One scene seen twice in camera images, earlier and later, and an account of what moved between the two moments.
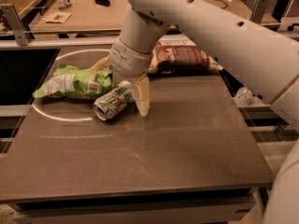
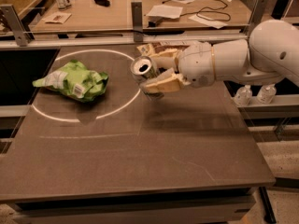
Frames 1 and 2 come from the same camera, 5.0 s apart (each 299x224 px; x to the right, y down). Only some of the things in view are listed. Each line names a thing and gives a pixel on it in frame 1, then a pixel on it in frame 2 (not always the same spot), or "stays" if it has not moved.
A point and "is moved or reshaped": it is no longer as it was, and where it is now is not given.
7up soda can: [114, 101] is moved or reshaped
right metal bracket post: [259, 9] stays
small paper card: [57, 17] stays
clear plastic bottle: [244, 96] stays
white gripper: [128, 61] → [195, 63]
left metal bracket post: [13, 19] stays
